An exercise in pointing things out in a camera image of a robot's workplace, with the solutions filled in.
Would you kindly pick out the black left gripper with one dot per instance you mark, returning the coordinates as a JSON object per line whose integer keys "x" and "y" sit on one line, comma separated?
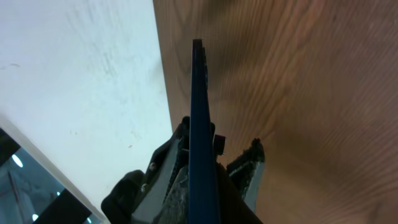
{"x": 163, "y": 194}

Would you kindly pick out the Samsung Galaxy smartphone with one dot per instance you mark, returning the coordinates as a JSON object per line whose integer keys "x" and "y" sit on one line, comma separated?
{"x": 203, "y": 190}

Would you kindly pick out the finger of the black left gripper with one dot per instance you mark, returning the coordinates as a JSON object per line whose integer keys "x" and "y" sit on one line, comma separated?
{"x": 246, "y": 172}

